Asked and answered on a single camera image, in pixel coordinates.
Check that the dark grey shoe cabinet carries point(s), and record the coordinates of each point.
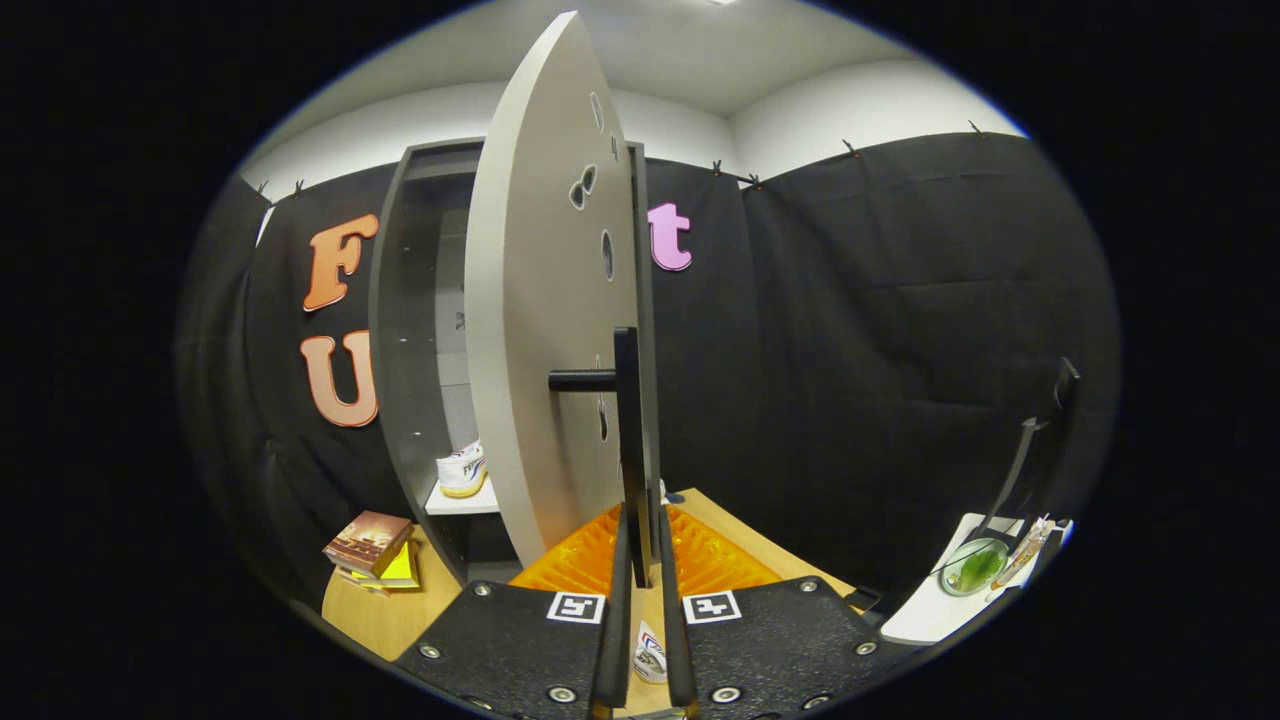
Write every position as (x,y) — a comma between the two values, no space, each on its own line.
(400,300)

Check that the brown book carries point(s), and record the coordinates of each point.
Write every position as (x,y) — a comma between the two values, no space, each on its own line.
(365,540)

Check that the yellow book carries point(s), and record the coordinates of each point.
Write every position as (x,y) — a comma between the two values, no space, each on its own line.
(403,572)

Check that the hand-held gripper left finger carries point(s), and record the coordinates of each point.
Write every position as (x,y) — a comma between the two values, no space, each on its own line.
(612,640)

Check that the white striped shoe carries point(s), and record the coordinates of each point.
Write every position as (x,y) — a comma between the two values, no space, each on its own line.
(462,472)
(650,655)

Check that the glass bowl with green contents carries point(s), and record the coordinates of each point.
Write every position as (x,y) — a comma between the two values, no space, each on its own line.
(975,570)

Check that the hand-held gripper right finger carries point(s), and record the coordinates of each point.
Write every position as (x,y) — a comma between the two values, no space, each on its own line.
(680,650)

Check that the black backdrop cloth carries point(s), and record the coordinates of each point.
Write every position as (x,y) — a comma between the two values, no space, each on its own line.
(850,350)

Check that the beige shoe cabinet door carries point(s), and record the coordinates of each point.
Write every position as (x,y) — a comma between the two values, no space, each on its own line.
(540,300)

